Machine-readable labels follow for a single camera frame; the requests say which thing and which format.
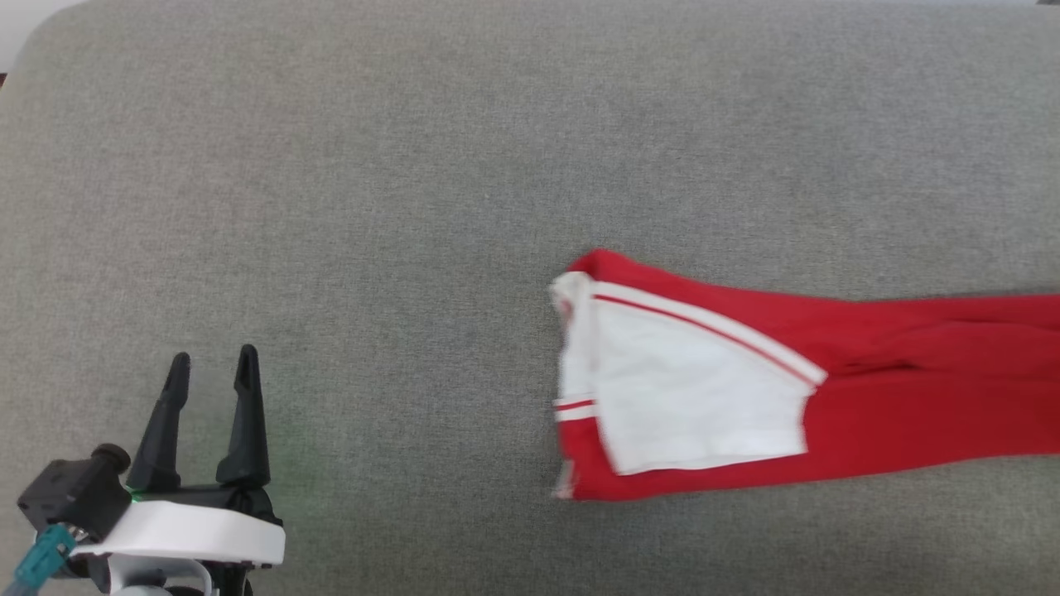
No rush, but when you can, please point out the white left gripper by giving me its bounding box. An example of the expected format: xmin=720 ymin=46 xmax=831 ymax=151
xmin=71 ymin=344 xmax=287 ymax=570

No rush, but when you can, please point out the red and white jersey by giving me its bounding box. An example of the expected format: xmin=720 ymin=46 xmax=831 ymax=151
xmin=548 ymin=248 xmax=1060 ymax=502

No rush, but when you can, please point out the grey fabric sofa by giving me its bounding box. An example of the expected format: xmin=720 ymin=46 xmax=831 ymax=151
xmin=0 ymin=0 xmax=1060 ymax=596

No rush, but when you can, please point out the teal camera cable connector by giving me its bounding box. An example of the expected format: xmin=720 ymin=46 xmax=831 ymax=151
xmin=12 ymin=523 xmax=78 ymax=594

